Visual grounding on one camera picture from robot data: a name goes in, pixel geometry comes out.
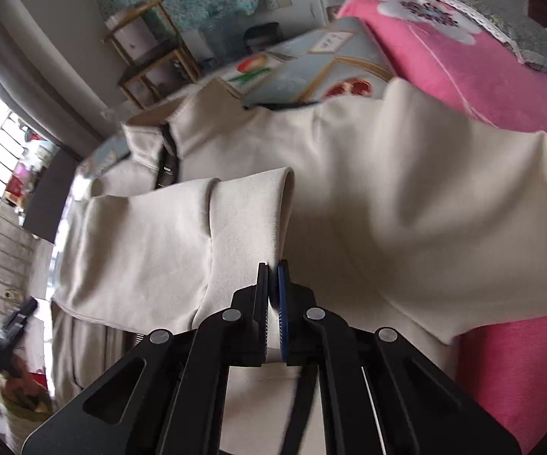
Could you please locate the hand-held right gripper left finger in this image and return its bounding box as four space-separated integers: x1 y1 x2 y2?
24 262 271 455

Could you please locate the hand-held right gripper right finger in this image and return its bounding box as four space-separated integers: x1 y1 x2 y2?
277 260 522 455

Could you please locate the beige zip jacket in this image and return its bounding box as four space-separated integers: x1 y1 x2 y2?
50 77 547 455

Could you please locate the blue-grey printed bed sheet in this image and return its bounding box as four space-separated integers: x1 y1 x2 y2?
72 16 398 200

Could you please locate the grey curtain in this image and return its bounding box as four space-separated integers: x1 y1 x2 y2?
0 0 129 162

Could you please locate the translucent plastic container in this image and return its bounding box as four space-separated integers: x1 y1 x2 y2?
200 14 247 60

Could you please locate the wooden stool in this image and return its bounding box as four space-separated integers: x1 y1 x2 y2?
103 0 203 110

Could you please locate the white pot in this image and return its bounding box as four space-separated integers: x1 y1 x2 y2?
110 9 157 63

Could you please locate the pink floral blanket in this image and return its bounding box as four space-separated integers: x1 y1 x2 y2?
337 0 547 453

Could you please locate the grey floral lace-edged pillow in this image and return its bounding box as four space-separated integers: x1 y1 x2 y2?
432 0 547 75

